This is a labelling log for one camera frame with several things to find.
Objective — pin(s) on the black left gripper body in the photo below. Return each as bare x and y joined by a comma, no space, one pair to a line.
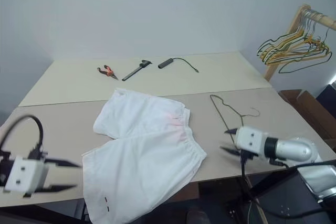
39,152

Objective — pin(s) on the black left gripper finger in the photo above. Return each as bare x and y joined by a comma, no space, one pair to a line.
63,164
56,188

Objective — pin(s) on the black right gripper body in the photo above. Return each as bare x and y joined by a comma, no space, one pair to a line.
248,155

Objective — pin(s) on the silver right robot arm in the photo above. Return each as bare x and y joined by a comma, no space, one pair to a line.
294,149

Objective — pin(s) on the white shorts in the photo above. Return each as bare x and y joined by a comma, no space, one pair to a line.
147,155

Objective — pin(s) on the black metal stand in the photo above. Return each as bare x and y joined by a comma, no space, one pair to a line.
286,197

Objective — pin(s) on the dark rounded shape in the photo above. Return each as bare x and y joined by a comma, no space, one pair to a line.
198,214

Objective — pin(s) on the brown cardboard box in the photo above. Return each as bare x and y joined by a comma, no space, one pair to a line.
312,108

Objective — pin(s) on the black box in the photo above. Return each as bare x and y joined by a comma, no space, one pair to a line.
328,95

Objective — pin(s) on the orange black pliers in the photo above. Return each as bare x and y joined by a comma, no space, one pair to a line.
108,71

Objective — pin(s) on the black caliper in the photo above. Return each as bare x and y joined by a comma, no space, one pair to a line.
134,71

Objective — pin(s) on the wooden clothes rack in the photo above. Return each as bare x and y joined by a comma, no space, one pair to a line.
325,20

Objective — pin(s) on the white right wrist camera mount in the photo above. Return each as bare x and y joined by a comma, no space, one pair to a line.
250,140

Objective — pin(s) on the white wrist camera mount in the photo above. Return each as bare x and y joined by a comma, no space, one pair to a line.
23,175
250,140

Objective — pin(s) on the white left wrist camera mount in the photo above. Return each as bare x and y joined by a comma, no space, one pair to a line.
23,175

